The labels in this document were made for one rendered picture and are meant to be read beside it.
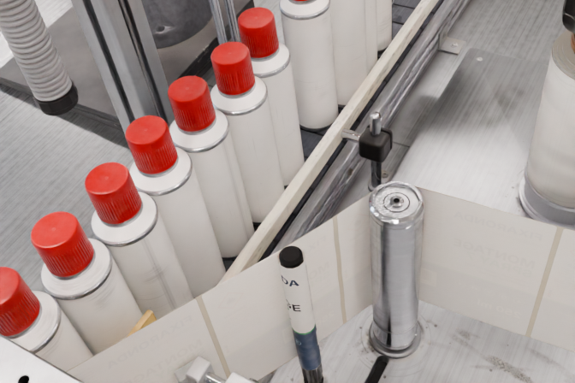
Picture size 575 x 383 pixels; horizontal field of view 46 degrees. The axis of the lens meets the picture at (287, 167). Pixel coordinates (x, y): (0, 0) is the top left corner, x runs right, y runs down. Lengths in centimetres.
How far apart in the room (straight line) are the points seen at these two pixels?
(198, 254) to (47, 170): 36
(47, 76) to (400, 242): 30
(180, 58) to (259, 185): 35
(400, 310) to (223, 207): 19
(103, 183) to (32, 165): 44
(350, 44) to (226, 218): 25
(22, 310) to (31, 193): 43
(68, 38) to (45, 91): 53
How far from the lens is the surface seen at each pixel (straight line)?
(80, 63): 102
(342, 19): 73
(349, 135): 74
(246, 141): 61
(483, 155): 76
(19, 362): 36
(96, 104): 94
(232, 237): 65
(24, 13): 53
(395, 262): 49
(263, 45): 61
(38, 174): 92
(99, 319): 53
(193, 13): 99
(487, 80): 85
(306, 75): 73
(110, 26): 65
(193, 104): 54
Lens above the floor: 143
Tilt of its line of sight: 47 degrees down
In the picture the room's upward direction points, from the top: 9 degrees counter-clockwise
